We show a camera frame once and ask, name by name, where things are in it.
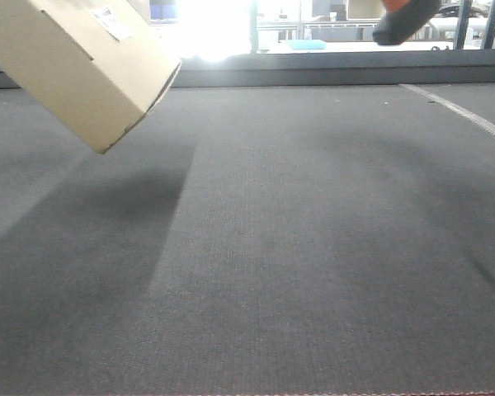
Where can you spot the cyan foam pad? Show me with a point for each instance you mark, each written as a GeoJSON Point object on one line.
{"type": "Point", "coordinates": [306, 45]}

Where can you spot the orange black barcode scanner gun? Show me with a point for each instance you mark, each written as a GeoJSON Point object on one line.
{"type": "Point", "coordinates": [402, 19]}

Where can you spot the beige plastic bin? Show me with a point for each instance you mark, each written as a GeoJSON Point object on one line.
{"type": "Point", "coordinates": [364, 10]}

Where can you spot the brown cardboard package box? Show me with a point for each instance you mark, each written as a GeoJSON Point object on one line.
{"type": "Point", "coordinates": [97, 66]}

